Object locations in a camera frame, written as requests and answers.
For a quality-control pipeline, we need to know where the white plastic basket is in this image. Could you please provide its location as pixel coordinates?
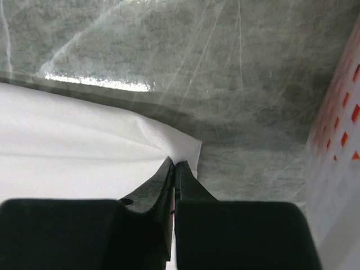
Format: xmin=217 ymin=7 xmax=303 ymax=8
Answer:
xmin=304 ymin=24 xmax=359 ymax=269

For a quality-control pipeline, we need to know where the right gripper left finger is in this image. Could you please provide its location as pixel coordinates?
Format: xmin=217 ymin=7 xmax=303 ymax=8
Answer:
xmin=1 ymin=159 xmax=174 ymax=269

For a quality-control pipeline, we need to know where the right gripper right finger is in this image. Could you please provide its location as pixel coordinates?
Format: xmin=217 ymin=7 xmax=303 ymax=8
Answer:
xmin=174 ymin=161 xmax=321 ymax=270

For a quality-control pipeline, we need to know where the white t-shirt red print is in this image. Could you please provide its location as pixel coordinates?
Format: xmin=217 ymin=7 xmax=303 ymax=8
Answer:
xmin=0 ymin=82 xmax=204 ymax=270

